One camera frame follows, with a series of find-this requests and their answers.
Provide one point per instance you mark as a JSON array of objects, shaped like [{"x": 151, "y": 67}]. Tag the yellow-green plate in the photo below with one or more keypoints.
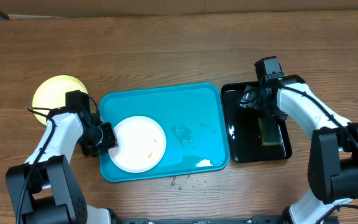
[{"x": 52, "y": 94}]

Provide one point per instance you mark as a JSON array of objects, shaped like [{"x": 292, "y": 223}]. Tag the green yellow scrub sponge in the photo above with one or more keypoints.
[{"x": 270, "y": 135}]

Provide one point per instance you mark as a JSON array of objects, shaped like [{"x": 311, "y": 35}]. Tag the pink plate with sauce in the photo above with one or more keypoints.
[{"x": 141, "y": 144}]

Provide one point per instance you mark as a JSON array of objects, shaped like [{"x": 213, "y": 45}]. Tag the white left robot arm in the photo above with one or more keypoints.
[{"x": 44, "y": 188}]

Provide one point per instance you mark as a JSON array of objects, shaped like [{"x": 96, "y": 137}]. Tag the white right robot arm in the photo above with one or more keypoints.
[{"x": 333, "y": 161}]

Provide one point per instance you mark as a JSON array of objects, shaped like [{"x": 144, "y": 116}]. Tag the black water tray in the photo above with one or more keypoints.
[{"x": 243, "y": 130}]

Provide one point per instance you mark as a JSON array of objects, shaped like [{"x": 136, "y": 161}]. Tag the teal plastic tray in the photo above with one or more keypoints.
[{"x": 192, "y": 119}]

